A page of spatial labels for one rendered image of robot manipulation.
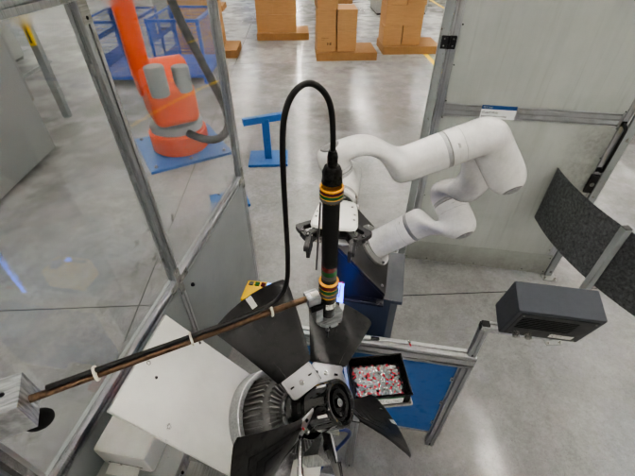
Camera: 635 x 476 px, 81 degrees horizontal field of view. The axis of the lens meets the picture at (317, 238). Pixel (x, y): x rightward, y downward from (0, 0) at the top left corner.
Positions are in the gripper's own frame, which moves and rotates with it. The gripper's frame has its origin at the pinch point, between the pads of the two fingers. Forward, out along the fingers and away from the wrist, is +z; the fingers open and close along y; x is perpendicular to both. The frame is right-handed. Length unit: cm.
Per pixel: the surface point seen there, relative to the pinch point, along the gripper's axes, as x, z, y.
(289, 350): -33.5, 3.0, 9.2
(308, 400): -42.3, 10.9, 2.9
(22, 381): -9, 31, 48
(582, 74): -14, -179, -114
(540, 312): -43, -29, -63
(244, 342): -29.5, 5.0, 20.2
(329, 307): -15.4, 1.8, -0.6
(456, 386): -102, -34, -53
